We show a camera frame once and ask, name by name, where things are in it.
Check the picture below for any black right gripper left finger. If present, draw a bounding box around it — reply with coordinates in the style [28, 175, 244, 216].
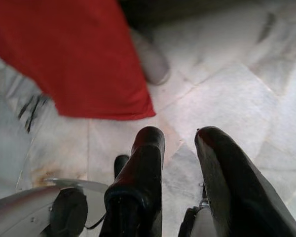
[99, 126, 166, 237]

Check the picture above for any grey sofa leg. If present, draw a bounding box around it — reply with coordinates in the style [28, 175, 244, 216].
[132, 29, 172, 86]

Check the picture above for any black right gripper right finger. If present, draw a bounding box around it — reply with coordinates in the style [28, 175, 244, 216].
[194, 126, 296, 237]

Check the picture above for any red pillow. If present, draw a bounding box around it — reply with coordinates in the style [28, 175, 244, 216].
[0, 0, 156, 121]

